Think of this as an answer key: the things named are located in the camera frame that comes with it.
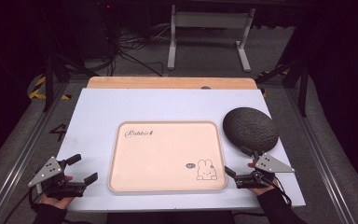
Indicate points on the pink tray with rabbit print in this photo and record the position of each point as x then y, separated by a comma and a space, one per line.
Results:
164, 155

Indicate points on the black equipment with red light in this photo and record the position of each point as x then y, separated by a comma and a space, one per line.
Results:
121, 21

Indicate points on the aluminium rail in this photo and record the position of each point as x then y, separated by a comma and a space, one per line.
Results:
320, 161
15, 165

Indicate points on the person's right hand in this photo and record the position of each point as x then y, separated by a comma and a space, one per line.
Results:
265, 189

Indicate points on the person's left hand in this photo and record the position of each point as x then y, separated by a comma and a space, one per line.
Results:
57, 202

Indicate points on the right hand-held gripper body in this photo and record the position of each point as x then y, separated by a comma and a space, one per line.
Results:
272, 165

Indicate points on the black tripod stand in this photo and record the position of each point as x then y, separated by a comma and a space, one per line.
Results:
303, 84
49, 81

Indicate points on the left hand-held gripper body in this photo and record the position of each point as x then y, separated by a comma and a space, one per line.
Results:
48, 172

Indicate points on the wooden table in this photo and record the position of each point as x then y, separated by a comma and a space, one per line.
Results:
167, 82

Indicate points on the yellow and black floor tape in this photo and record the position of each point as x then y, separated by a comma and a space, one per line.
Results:
37, 88

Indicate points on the white board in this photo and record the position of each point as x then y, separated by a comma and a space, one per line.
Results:
99, 112

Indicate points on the white metal table frame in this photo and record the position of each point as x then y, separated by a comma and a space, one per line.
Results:
211, 20

